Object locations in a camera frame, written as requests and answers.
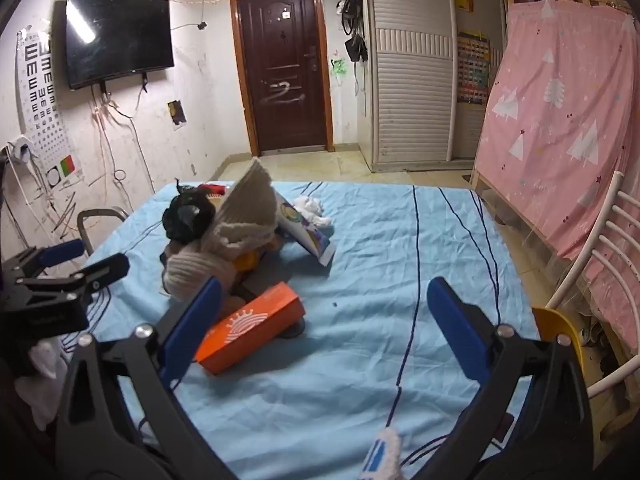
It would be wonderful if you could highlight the person's right forearm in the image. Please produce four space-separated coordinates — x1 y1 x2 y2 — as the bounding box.
364 427 401 480

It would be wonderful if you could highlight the colourful grid wall chart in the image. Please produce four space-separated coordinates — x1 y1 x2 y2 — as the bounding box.
456 30 491 106

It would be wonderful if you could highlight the eye chart poster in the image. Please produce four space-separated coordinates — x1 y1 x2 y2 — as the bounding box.
16 26 84 189

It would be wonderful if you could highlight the yellow plastic bin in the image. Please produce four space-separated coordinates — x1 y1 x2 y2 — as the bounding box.
531 306 584 372

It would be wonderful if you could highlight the black plastic bag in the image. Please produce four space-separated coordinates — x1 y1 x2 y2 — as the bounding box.
162 179 219 247

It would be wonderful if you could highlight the orange cardboard box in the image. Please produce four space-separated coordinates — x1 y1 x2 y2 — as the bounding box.
194 281 307 376

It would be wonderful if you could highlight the grey round-headed utensil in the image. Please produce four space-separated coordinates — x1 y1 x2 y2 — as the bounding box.
239 285 307 341

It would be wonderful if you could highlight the black hanging bag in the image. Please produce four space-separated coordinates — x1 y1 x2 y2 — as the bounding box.
345 35 369 64
341 0 364 37

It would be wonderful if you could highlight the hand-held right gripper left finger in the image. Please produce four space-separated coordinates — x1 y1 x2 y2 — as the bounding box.
55 276 236 480

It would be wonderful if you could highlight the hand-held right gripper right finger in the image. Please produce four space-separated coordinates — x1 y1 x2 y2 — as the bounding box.
426 276 596 480

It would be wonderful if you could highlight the person's left forearm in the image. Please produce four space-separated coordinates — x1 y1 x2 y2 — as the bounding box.
14 339 69 432

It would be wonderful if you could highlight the beige knit scarf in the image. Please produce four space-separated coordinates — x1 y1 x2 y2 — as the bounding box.
161 157 281 302

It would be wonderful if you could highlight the dark brown door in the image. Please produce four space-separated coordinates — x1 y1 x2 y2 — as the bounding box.
229 0 335 157

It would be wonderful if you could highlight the black wall television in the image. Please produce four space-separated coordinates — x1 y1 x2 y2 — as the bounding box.
65 0 176 91

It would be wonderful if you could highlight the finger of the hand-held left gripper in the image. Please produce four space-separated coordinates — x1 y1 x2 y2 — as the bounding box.
2 239 86 281
15 253 131 307

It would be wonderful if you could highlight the colourful picture book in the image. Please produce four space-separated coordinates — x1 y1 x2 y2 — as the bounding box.
275 191 335 267

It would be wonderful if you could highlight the grey metal chair frame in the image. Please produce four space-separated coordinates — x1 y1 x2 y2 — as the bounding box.
76 206 129 256

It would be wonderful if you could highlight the white metal chair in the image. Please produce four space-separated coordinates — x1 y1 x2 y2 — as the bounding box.
544 170 640 401

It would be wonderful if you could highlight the pink tree-print curtain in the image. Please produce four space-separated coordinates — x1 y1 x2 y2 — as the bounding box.
472 0 640 343

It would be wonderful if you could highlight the white slatted wardrobe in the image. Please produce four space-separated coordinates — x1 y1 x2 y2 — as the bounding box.
362 0 507 172

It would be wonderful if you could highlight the light blue striped sheet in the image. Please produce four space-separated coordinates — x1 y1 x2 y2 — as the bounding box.
65 180 543 480

